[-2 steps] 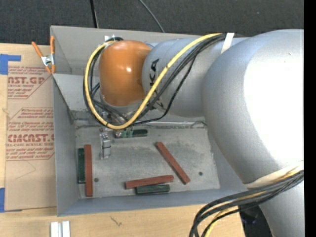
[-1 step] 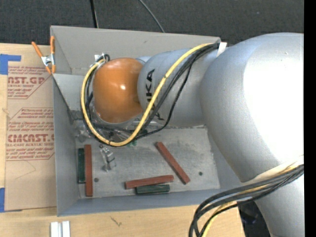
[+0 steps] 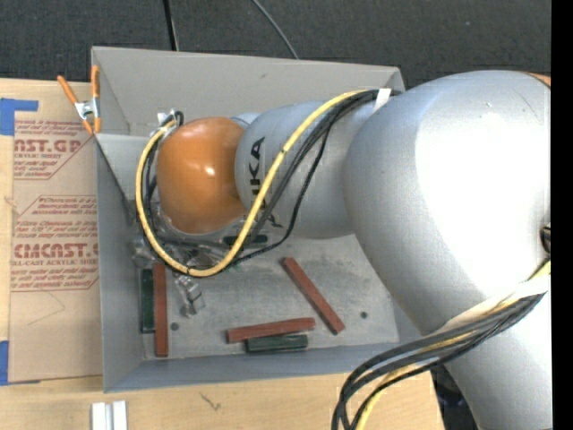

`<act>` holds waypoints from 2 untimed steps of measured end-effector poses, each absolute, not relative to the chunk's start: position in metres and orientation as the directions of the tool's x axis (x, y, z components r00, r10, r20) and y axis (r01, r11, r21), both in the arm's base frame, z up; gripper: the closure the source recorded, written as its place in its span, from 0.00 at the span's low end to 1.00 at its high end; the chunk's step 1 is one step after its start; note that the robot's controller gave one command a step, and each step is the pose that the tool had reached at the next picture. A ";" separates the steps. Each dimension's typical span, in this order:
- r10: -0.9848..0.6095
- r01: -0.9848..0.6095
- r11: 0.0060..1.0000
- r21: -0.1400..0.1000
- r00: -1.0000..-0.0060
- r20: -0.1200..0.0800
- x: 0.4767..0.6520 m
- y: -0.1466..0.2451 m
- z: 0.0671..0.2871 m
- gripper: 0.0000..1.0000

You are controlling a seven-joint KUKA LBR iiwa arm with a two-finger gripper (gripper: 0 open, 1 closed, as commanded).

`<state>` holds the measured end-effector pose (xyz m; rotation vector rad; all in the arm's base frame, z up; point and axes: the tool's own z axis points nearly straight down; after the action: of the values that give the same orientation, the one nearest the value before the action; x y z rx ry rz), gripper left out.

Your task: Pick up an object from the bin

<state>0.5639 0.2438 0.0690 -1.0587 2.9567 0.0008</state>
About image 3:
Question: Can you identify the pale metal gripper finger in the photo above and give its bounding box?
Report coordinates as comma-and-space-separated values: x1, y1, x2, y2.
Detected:
174, 274, 192, 318
186, 280, 206, 313

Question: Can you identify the red-brown flat block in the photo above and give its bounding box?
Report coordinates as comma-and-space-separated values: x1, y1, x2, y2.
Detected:
280, 256, 346, 336
225, 316, 317, 345
152, 262, 170, 358

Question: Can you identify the dark green flat block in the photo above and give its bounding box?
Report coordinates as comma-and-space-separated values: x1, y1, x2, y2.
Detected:
140, 267, 156, 334
244, 333, 311, 355

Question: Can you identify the grey metal bin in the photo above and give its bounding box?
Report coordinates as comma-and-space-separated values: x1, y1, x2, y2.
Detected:
90, 46, 406, 394

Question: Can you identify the brown cardboard board, red print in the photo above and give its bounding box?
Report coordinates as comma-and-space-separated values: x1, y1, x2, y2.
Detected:
0, 77, 105, 385

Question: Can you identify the black cylinder on white bracket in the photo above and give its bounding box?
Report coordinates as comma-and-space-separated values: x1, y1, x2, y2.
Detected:
221, 234, 269, 247

